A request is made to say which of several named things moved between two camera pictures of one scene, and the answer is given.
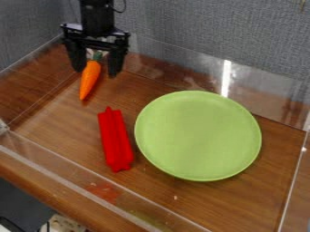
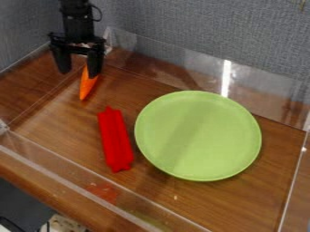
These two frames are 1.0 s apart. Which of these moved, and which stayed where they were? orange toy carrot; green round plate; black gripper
Moved: black gripper
Stayed: green round plate; orange toy carrot
